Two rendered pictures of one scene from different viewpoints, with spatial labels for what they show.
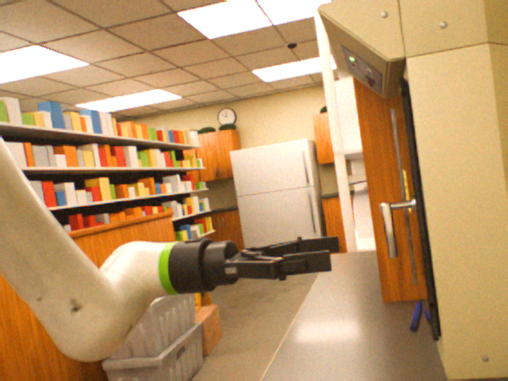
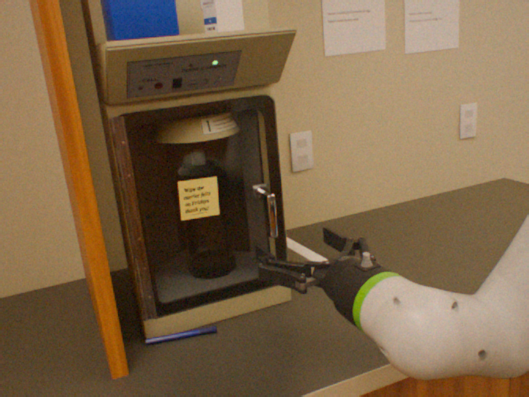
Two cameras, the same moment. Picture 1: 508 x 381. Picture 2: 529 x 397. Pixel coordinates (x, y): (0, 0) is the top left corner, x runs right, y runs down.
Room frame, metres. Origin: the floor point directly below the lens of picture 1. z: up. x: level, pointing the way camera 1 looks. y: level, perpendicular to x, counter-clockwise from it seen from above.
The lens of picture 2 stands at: (1.16, 0.72, 1.50)
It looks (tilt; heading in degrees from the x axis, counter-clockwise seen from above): 17 degrees down; 238
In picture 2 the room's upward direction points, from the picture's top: 5 degrees counter-clockwise
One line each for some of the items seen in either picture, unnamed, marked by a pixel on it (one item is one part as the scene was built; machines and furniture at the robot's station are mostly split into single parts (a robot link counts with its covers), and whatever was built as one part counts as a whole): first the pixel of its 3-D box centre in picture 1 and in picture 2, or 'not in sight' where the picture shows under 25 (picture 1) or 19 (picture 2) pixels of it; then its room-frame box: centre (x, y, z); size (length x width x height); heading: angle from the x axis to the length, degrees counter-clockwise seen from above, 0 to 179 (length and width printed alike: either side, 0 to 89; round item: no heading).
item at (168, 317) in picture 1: (152, 316); not in sight; (2.65, 1.18, 0.49); 0.60 x 0.42 x 0.33; 170
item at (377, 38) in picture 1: (364, 60); (200, 64); (0.74, -0.13, 1.46); 0.32 x 0.11 x 0.10; 170
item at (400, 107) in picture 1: (411, 203); (210, 207); (0.73, -0.18, 1.19); 0.30 x 0.01 x 0.40; 170
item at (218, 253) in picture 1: (238, 261); (341, 276); (0.68, 0.14, 1.14); 0.09 x 0.08 x 0.07; 80
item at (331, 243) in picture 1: (319, 246); (265, 257); (0.72, 0.00, 1.14); 0.07 x 0.01 x 0.03; 80
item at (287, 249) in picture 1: (276, 252); (297, 270); (0.71, 0.08, 1.14); 0.11 x 0.01 x 0.04; 122
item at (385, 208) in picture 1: (399, 227); (268, 212); (0.63, -0.13, 1.17); 0.05 x 0.03 x 0.10; 80
